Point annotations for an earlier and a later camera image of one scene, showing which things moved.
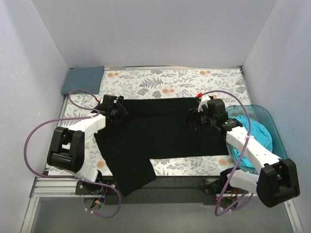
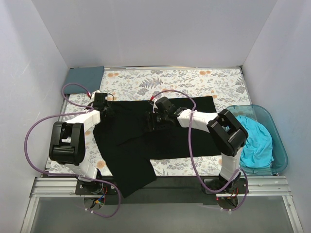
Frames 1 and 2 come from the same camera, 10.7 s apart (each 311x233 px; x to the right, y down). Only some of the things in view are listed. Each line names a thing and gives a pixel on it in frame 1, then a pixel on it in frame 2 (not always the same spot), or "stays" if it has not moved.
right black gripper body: x=193 y=119 -> x=150 y=120
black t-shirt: x=154 y=128 stays
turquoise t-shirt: x=258 y=131 stays
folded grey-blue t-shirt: x=89 y=78 stays
